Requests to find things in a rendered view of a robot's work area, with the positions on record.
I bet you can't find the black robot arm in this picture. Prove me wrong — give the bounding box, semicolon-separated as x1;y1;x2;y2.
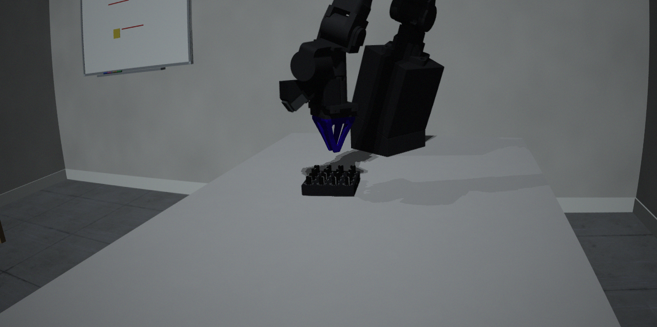
279;0;437;112

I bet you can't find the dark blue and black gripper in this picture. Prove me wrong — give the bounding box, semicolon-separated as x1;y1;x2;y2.
308;76;359;152

